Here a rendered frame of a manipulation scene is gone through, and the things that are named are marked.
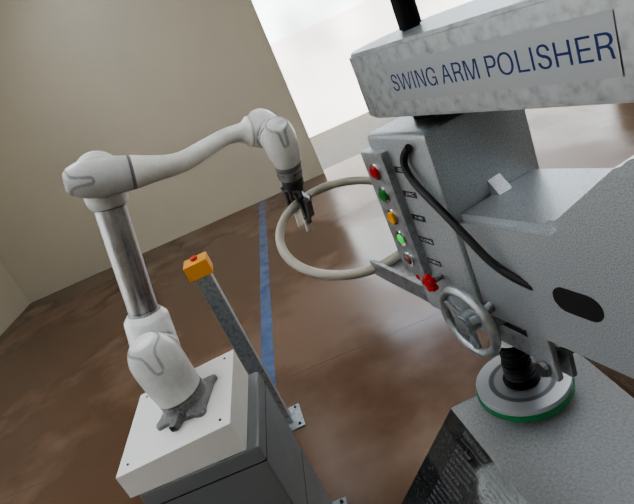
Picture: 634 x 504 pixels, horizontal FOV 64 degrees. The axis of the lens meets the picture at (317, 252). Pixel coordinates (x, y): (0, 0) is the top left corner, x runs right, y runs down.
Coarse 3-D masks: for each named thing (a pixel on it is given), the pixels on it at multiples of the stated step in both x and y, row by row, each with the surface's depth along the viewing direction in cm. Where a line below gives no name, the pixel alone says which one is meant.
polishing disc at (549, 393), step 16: (496, 368) 125; (480, 384) 122; (496, 384) 120; (544, 384) 114; (560, 384) 112; (496, 400) 116; (512, 400) 114; (528, 400) 112; (544, 400) 110; (560, 400) 109
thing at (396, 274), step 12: (372, 264) 148; (396, 264) 149; (384, 276) 144; (396, 276) 137; (408, 276) 132; (408, 288) 134; (420, 288) 127; (504, 324) 101; (504, 336) 103; (516, 336) 99; (528, 348) 97; (564, 348) 92; (564, 360) 89; (540, 372) 91; (564, 372) 91; (576, 372) 90
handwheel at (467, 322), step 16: (448, 288) 91; (448, 304) 95; (480, 304) 86; (448, 320) 98; (464, 320) 90; (480, 320) 87; (464, 336) 97; (496, 336) 85; (480, 352) 93; (496, 352) 88
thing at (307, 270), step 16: (352, 176) 182; (368, 176) 180; (320, 192) 182; (288, 208) 176; (288, 256) 159; (304, 272) 154; (320, 272) 151; (336, 272) 150; (352, 272) 148; (368, 272) 148
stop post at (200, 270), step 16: (208, 256) 249; (192, 272) 239; (208, 272) 241; (208, 288) 245; (224, 304) 249; (224, 320) 252; (240, 336) 256; (240, 352) 259; (256, 352) 269; (256, 368) 264; (272, 384) 270; (288, 416) 277
